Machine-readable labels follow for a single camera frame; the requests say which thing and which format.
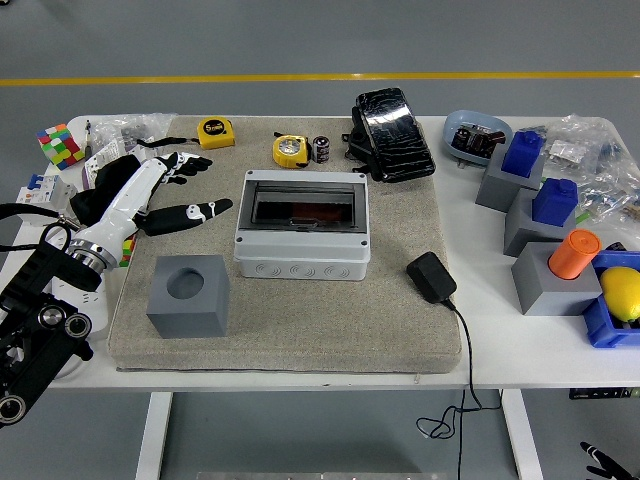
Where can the black-white robot right hand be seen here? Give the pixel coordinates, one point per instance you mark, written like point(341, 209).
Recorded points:
point(607, 465)

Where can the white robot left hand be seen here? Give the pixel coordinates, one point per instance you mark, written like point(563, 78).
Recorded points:
point(127, 200)

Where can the smoky transparent box lid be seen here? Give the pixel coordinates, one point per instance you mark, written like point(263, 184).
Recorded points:
point(272, 207)

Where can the light grey junction box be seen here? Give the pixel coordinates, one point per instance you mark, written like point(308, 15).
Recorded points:
point(300, 267)

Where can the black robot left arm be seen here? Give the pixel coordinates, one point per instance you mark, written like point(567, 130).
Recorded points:
point(30, 340)

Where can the blue battery block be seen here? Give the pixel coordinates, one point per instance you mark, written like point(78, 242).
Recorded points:
point(554, 202)
point(522, 155)

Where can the black cloth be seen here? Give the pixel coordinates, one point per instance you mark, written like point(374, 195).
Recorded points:
point(107, 185)

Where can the white printed card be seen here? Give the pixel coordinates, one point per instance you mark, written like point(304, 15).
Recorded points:
point(102, 157)

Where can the small colourful puzzle cube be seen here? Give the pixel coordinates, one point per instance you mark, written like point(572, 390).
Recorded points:
point(128, 250)

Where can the black table control panel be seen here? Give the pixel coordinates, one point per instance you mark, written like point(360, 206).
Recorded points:
point(600, 393)

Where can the clear bag of metal parts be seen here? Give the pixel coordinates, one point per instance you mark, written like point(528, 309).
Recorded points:
point(130, 127)

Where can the thin screwdriver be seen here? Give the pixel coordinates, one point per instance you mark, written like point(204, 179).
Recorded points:
point(88, 137)

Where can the white circuit breaker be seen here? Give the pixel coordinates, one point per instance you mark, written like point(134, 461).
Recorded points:
point(42, 192)

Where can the large colourful puzzle cube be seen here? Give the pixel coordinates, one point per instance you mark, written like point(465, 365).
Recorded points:
point(60, 147)

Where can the white table leg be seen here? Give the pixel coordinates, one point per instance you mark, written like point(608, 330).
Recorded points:
point(522, 435)
point(152, 435)

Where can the grey holder block round hole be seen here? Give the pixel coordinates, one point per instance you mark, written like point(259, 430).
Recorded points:
point(195, 315)

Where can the blue plastic bin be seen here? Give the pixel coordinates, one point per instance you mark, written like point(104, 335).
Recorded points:
point(600, 330)

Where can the yellow tape measure chrome face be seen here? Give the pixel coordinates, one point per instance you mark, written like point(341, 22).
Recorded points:
point(290, 150)

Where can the yellow lemon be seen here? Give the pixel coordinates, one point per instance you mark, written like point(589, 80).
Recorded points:
point(620, 292)

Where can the small black capacitor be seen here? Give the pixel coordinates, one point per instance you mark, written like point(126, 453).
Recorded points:
point(321, 150)

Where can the grey-brown mat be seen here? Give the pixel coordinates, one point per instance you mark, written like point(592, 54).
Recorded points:
point(300, 325)

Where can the black power adapter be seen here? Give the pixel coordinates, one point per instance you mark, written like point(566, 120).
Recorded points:
point(431, 277)

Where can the glossy black pouch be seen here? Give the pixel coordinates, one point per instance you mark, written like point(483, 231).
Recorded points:
point(395, 135)

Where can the clear bags of small parts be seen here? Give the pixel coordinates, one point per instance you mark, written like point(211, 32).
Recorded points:
point(600, 150)

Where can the blue-grey bowl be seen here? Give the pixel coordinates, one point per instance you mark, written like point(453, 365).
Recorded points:
point(460, 122)

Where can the dark electronic parts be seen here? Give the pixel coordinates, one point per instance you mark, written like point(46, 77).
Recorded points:
point(475, 140)

